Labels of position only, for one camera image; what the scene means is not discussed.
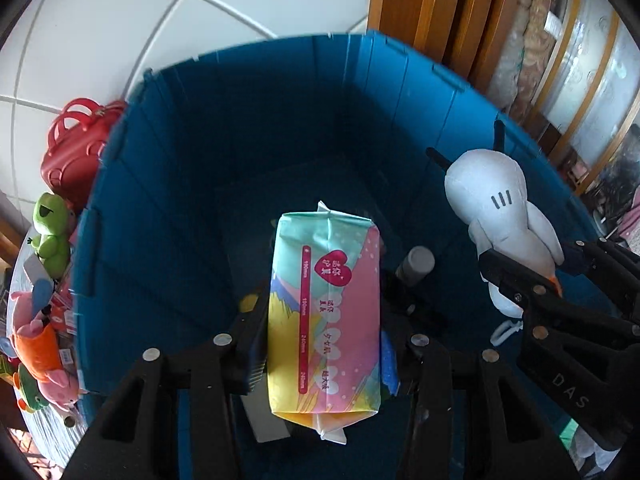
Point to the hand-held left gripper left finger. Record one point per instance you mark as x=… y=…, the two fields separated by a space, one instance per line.
x=252 y=350

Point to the blue plastic storage box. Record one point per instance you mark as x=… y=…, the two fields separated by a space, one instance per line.
x=200 y=160

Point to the grey capped tube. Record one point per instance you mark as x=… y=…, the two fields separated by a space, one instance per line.
x=415 y=262

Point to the pig plush in orange clothes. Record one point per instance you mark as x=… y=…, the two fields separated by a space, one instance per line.
x=37 y=352

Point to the pink pig plush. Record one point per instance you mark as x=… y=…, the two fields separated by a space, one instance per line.
x=27 y=310

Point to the person's right hand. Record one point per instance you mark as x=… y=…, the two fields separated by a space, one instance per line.
x=592 y=455

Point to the yellow duck plush green hood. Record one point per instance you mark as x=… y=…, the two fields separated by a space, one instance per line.
x=30 y=390

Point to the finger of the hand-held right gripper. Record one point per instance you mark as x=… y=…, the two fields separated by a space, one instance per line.
x=610 y=270
x=515 y=280

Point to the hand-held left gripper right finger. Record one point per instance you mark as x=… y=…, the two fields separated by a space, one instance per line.
x=390 y=367

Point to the pastel soft packet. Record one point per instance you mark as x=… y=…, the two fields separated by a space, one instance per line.
x=325 y=320

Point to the green frog plush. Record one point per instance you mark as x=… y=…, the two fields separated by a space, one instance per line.
x=50 y=210

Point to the white plush toy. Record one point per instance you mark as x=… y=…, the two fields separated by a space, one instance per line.
x=500 y=195

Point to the printed card packet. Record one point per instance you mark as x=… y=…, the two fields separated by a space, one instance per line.
x=65 y=320

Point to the red hard-shell case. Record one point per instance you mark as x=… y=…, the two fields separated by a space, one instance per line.
x=75 y=155

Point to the wooden door frame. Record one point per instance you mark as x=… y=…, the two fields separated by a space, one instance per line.
x=425 y=5

